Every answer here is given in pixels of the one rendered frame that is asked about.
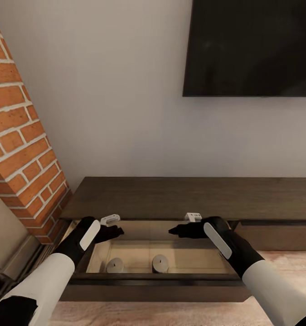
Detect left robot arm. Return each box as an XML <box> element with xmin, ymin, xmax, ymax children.
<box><xmin>0</xmin><ymin>215</ymin><xmax>124</xmax><ymax>326</ymax></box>

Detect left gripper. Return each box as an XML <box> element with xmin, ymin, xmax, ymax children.
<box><xmin>94</xmin><ymin>225</ymin><xmax>124</xmax><ymax>243</ymax></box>

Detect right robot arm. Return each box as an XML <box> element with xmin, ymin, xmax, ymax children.
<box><xmin>169</xmin><ymin>213</ymin><xmax>306</xmax><ymax>326</ymax></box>

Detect pillar candle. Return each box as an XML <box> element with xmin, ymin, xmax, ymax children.
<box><xmin>152</xmin><ymin>254</ymin><xmax>169</xmax><ymax>274</ymax></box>
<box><xmin>107</xmin><ymin>258</ymin><xmax>126</xmax><ymax>273</ymax></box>

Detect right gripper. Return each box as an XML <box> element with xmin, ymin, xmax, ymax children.
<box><xmin>169</xmin><ymin>222</ymin><xmax>199</xmax><ymax>239</ymax></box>

